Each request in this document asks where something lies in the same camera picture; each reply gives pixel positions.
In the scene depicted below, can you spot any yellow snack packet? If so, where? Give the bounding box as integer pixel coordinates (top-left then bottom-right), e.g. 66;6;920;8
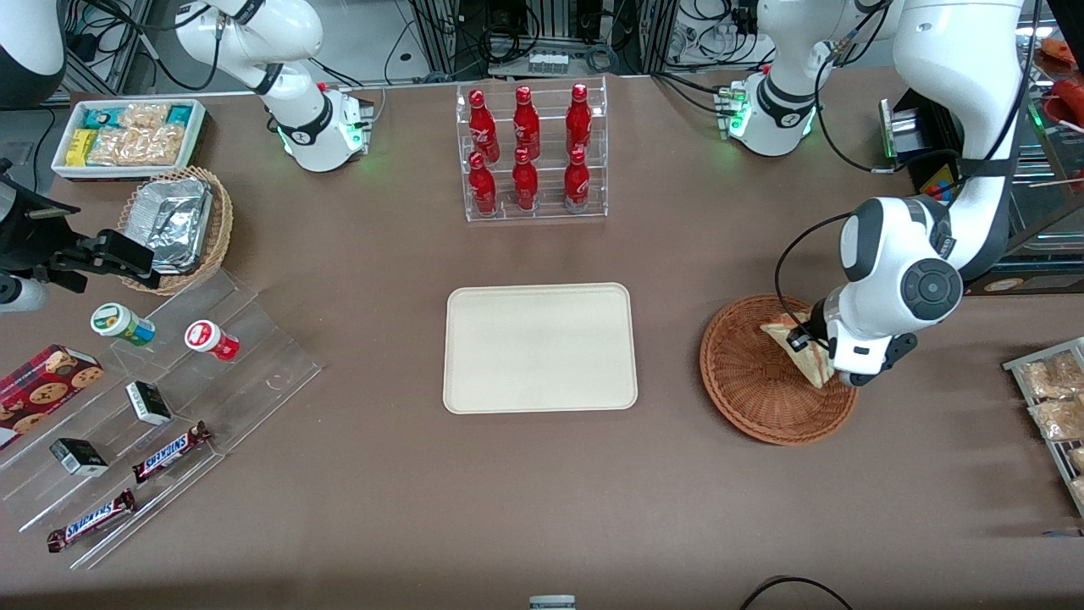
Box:
65;128;99;168

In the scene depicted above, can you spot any grey wire rack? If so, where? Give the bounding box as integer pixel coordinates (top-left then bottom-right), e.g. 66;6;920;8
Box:
1003;336;1084;519

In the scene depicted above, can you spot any small black carton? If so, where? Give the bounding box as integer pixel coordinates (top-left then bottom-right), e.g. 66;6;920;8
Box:
124;380;174;427
48;436;110;478

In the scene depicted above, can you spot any green lid yoghurt cup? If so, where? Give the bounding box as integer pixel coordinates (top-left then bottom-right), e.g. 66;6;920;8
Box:
90;302;157;347

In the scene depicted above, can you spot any clear bag of pastries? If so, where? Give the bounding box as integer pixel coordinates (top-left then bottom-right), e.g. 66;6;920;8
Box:
1020;351;1084;401
1028;396;1084;443

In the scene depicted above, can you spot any light wicker basket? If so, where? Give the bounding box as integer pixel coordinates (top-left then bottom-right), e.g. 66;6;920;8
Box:
117;165;235;297

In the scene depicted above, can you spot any triangular sandwich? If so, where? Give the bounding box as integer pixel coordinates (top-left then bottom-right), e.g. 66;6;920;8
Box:
759;312;836;390

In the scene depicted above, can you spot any black cable loop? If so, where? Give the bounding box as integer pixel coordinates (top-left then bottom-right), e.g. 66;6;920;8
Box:
739;575;854;610

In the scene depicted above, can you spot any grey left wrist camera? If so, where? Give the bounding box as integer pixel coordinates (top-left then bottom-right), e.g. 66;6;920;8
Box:
847;332;919;389

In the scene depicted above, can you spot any white plastic snack bin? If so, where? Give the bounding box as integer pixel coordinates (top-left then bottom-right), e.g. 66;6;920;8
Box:
50;97;207;182

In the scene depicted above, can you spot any cream plastic tray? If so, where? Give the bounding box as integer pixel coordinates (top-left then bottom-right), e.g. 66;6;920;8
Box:
442;282;639;415

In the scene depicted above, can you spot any aluminium foil tray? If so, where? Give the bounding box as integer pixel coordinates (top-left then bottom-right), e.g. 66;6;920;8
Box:
134;177;214;275

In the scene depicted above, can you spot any red lid yoghurt cup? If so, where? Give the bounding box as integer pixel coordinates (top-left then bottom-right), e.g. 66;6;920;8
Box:
184;319;241;363

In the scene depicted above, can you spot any clear puffed snack bag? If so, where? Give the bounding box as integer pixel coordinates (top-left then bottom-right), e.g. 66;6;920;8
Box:
118;103;171;133
87;124;185;168

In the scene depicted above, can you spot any clear acrylic stepped display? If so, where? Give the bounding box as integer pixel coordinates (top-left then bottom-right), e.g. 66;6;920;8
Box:
0;267;324;571

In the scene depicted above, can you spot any red chocolate chip cookie box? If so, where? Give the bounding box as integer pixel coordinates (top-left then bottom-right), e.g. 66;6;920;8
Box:
0;343;105;451

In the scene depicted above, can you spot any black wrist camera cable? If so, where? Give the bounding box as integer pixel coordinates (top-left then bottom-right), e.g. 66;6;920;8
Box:
773;212;856;333

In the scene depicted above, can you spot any clear acrylic bottle rack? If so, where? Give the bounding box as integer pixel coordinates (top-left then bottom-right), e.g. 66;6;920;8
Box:
455;75;610;224

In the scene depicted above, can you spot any black emergency stop control box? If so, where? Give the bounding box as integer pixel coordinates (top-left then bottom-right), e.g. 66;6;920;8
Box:
879;87;963;204

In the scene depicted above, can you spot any brown wicker basket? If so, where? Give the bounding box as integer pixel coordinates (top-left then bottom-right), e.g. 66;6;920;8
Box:
699;293;860;446

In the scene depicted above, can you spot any Snickers chocolate bar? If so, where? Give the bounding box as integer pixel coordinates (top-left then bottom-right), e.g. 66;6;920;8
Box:
130;420;213;485
46;488;137;554

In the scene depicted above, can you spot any red cola bottle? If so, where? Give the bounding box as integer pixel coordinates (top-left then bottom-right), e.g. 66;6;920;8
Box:
512;147;540;212
512;86;542;161
467;152;499;216
565;82;594;156
563;146;592;210
467;89;500;163

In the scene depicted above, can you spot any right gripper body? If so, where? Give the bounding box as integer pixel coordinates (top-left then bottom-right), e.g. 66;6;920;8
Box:
0;159;79;275

